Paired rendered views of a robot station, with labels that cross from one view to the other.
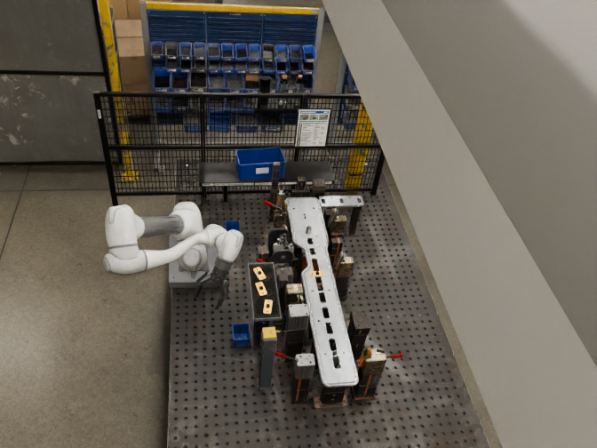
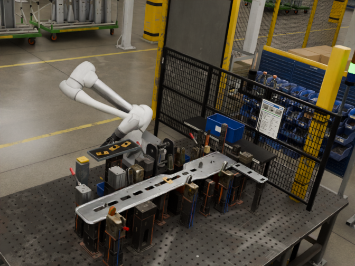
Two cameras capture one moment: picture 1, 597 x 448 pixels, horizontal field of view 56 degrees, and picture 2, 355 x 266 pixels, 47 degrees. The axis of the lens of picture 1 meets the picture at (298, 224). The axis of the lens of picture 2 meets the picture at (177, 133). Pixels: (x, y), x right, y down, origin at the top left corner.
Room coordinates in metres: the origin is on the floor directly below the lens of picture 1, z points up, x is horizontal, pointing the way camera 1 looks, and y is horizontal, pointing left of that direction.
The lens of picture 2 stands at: (0.77, -2.21, 2.58)
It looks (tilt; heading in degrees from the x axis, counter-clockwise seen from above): 26 degrees down; 56
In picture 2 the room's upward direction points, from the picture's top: 8 degrees clockwise
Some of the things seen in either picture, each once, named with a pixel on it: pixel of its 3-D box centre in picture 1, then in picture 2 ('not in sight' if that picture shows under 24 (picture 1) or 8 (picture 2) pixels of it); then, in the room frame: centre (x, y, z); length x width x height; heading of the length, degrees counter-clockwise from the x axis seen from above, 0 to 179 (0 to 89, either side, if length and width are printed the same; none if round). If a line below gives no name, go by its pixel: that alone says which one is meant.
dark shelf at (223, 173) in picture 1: (266, 172); (226, 138); (2.98, 0.26, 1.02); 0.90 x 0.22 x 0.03; 103
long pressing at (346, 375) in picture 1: (319, 276); (166, 182); (2.13, -0.16, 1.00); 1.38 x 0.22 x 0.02; 13
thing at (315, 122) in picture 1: (312, 127); (270, 119); (3.16, -0.01, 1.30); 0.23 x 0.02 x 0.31; 103
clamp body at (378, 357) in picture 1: (369, 373); (114, 240); (1.62, -0.46, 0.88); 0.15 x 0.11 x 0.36; 103
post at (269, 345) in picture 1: (266, 360); (81, 189); (1.60, 0.07, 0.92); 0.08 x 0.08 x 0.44; 13
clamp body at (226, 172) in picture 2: (336, 237); (223, 191); (2.59, -0.25, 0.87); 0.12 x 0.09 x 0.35; 103
